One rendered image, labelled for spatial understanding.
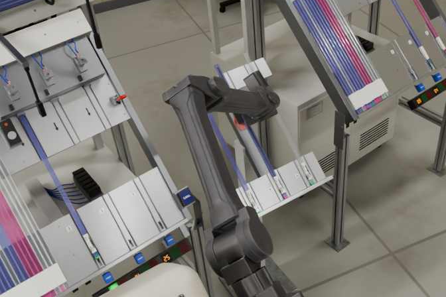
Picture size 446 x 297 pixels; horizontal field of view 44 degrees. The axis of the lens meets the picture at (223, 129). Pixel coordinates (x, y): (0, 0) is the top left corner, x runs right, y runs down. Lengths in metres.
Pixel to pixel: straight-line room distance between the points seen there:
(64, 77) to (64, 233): 0.47
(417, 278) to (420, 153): 0.83
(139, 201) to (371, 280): 1.19
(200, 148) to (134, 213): 0.73
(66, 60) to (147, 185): 0.46
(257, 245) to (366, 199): 1.92
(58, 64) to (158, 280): 1.07
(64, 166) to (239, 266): 1.42
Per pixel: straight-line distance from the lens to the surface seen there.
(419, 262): 2.66
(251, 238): 1.00
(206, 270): 2.08
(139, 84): 3.86
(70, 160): 2.34
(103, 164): 2.27
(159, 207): 1.81
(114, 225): 1.78
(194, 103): 1.15
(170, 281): 0.84
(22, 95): 1.75
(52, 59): 1.78
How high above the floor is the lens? 2.05
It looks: 38 degrees down
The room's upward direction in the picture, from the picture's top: 7 degrees counter-clockwise
